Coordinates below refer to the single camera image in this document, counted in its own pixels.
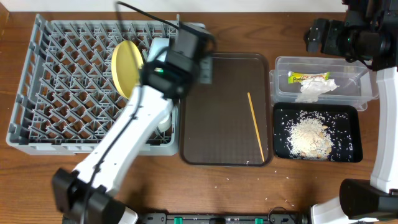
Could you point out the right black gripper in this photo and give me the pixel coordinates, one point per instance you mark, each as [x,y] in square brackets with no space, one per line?
[334,28]

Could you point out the light blue bowl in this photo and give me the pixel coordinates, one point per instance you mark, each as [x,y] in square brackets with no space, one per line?
[157,45]

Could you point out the white paper cup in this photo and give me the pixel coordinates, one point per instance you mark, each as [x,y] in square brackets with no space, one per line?
[165,123]

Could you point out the yellow round plate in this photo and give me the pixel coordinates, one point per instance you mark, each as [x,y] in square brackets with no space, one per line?
[126,61]

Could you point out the yellow green snack wrapper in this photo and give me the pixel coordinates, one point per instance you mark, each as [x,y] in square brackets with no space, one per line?
[295,77]

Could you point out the white napkin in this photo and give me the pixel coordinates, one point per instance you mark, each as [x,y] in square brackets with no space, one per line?
[312,88]

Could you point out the wooden chopstick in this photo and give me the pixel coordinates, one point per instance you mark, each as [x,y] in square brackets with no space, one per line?
[255,126]

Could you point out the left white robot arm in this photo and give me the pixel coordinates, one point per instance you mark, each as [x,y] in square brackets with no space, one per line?
[87,194]

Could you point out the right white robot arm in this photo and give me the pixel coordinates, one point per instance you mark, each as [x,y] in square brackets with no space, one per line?
[368,34]

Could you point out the clear plastic waste bin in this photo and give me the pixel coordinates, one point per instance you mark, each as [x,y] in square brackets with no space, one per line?
[356,84]

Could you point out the brown serving tray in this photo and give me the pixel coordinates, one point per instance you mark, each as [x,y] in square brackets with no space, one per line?
[216,123]

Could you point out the black plastic tray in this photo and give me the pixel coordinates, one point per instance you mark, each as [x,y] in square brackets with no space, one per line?
[351,111]

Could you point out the spilled rice pile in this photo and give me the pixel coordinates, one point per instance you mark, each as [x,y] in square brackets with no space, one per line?
[313,135]

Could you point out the grey plastic dish rack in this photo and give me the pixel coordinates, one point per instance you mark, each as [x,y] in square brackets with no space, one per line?
[66,99]

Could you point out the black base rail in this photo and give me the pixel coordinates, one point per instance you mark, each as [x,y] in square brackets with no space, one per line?
[278,217]

